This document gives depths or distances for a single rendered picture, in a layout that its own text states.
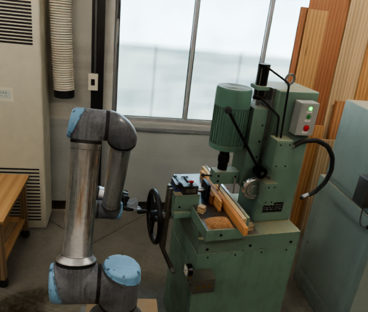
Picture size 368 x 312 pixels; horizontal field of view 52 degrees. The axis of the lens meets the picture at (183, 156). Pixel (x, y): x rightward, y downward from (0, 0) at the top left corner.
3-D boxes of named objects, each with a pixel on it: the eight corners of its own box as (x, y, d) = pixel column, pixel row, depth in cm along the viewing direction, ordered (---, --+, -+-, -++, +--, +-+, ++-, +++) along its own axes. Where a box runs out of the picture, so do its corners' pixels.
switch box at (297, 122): (287, 131, 186) (295, 99, 180) (305, 131, 189) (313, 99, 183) (294, 135, 181) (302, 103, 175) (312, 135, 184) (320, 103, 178)
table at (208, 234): (156, 183, 225) (157, 174, 223) (204, 181, 234) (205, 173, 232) (185, 243, 172) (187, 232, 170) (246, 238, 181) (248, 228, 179)
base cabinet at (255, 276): (162, 301, 252) (172, 208, 225) (241, 291, 269) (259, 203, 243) (180, 359, 213) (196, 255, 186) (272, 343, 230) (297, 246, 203)
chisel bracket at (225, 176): (208, 181, 202) (210, 166, 199) (232, 180, 206) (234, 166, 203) (213, 187, 195) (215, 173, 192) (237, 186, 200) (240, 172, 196)
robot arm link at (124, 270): (138, 313, 147) (145, 276, 141) (93, 314, 143) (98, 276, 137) (135, 286, 161) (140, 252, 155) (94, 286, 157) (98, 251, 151)
